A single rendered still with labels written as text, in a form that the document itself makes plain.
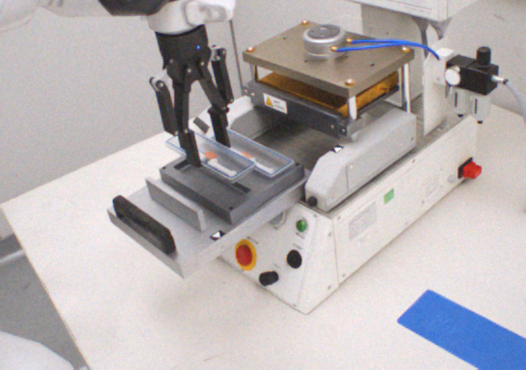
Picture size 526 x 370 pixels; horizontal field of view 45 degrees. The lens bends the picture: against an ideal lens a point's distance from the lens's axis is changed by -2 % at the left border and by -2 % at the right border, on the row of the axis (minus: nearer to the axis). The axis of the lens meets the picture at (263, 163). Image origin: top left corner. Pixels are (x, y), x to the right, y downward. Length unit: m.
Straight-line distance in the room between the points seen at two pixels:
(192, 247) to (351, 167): 0.30
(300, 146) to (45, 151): 1.54
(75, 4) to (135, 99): 1.83
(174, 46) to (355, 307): 0.56
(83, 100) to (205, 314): 1.54
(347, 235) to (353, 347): 0.19
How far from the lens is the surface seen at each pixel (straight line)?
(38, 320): 2.46
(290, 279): 1.16
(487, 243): 1.30
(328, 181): 1.07
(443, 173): 1.35
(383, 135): 1.14
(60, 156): 2.66
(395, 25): 1.28
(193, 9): 0.92
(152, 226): 0.99
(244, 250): 1.22
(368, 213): 1.17
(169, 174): 1.13
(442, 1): 1.17
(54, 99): 2.56
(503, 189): 1.44
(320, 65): 1.15
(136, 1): 0.82
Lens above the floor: 1.61
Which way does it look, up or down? 34 degrees down
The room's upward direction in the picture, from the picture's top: 9 degrees counter-clockwise
